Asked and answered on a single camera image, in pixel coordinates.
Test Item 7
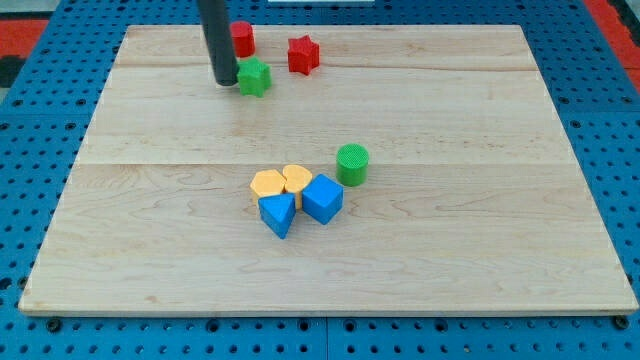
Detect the red cylinder block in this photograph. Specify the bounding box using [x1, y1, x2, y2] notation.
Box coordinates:
[230, 21, 256, 58]

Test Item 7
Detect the green star block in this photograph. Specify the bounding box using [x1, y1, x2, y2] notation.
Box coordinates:
[237, 57, 271, 97]

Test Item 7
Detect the red star block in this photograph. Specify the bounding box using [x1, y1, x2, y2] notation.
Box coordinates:
[287, 35, 320, 76]

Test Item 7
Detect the blue cube block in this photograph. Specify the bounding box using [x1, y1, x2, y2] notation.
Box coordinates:
[302, 174, 344, 225]

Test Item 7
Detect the yellow heart block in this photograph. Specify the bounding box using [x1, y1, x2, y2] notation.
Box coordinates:
[282, 164, 313, 210]

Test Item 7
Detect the light wooden board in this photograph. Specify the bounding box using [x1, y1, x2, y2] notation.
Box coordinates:
[19, 25, 638, 317]

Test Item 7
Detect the green cylinder block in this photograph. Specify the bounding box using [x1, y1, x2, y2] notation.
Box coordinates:
[336, 143, 369, 187]

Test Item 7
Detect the yellow hexagon block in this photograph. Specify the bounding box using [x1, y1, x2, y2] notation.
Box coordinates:
[249, 169, 286, 204]

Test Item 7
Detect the blue triangle block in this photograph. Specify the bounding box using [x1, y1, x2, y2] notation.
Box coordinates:
[258, 193, 296, 239]

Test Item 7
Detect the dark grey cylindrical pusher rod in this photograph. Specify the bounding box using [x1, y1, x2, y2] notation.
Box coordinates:
[197, 0, 238, 87]

